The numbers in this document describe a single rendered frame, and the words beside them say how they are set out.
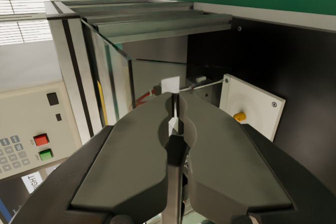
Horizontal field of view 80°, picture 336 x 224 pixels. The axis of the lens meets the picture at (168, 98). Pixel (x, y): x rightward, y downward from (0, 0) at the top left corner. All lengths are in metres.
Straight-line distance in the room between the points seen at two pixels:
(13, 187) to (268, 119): 0.52
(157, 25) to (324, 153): 0.35
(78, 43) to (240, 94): 0.34
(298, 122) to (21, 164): 0.52
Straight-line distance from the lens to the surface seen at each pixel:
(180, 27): 0.41
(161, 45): 0.58
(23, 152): 0.48
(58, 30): 0.36
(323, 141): 0.42
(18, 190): 0.54
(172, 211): 0.21
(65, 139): 0.47
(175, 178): 0.17
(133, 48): 0.55
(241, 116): 0.47
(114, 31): 0.35
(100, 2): 0.78
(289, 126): 0.44
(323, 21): 0.40
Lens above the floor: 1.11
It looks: 25 degrees down
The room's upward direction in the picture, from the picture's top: 105 degrees counter-clockwise
